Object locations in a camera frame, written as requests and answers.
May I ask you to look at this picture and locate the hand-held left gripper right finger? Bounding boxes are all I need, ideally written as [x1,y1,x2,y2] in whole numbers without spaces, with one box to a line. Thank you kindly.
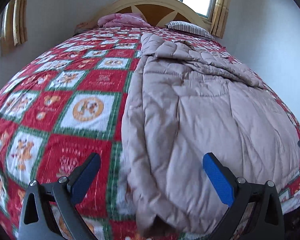
[202,152,285,240]

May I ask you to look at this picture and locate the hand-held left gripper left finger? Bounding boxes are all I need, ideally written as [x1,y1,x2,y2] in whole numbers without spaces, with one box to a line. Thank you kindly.
[18,152,102,240]

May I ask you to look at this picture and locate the beige quilted puffer jacket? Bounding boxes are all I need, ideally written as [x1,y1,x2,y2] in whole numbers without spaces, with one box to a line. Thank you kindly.
[121,33,300,234]

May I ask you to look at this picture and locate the pile of clothes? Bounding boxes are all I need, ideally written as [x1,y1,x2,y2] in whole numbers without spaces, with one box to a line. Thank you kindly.
[75,22,99,30]

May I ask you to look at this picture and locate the red checked printed bedsheet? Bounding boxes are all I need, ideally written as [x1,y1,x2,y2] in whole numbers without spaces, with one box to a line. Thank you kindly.
[0,26,300,240]

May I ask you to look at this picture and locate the striped pillow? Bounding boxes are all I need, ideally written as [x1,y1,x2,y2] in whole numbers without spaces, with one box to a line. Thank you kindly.
[167,21,215,40]

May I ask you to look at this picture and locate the yellow narrow curtain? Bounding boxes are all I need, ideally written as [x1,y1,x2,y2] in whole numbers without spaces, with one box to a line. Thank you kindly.
[211,0,232,38]

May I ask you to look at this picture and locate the pink folded quilt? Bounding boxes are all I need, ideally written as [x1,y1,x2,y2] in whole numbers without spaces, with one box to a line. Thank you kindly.
[97,13,152,28]

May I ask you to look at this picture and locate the yellow patterned side curtain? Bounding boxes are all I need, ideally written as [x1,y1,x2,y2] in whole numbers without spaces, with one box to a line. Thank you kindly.
[1,0,28,54]

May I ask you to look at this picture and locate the cream and brown headboard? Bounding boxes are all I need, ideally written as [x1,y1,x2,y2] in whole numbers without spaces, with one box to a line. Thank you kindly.
[109,0,212,29]

